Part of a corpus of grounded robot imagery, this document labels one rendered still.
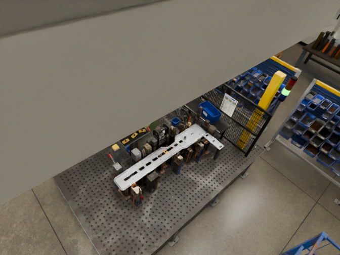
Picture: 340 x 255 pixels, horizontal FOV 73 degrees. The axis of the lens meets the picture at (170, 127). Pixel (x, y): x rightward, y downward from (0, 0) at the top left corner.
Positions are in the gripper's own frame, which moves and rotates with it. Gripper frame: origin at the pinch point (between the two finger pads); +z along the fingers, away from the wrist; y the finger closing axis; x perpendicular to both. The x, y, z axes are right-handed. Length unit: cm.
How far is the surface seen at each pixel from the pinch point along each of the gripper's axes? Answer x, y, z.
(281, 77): 87, -62, 22
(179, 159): -38, 5, 36
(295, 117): 36, -189, 91
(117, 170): -71, 63, 6
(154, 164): -56, 27, 24
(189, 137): -38, -33, 23
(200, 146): -28, -28, 38
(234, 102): 18, -79, 17
